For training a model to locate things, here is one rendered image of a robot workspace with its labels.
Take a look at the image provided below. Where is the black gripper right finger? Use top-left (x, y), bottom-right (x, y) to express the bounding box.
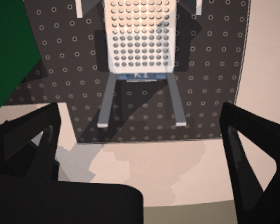
top-left (219, 102), bottom-right (280, 224)

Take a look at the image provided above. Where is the white well plate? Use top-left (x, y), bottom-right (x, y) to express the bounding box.
top-left (105, 0), bottom-right (175, 73)

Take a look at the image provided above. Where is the green open-top bin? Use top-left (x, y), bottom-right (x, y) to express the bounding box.
top-left (0, 0), bottom-right (41, 108)

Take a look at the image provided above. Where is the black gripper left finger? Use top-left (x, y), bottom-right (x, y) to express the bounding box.
top-left (0, 102), bottom-right (61, 180)

